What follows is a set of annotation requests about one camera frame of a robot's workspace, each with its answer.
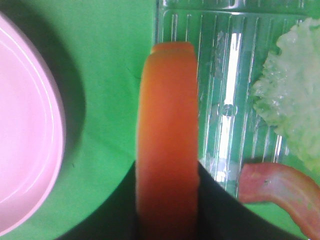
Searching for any pink round plate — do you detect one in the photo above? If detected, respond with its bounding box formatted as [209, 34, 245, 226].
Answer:
[0, 14, 66, 235]

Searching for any bacon strip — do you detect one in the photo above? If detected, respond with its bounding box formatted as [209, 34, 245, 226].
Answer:
[238, 162, 320, 240]

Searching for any right clear plastic tray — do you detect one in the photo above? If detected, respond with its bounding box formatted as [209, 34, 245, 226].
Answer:
[154, 0, 320, 196]

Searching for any green lettuce leaf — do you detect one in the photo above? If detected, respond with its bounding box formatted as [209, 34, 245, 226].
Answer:
[250, 17, 320, 173]

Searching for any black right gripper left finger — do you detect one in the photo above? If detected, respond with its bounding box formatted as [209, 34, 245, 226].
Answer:
[58, 163, 139, 240]

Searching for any green tablecloth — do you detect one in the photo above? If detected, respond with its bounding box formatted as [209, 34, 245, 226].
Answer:
[0, 0, 155, 240]

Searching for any bread slice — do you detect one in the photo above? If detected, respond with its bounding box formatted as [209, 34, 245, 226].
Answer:
[135, 42, 200, 240]

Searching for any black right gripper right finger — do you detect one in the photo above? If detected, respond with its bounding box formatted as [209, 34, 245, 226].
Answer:
[197, 163, 300, 240]

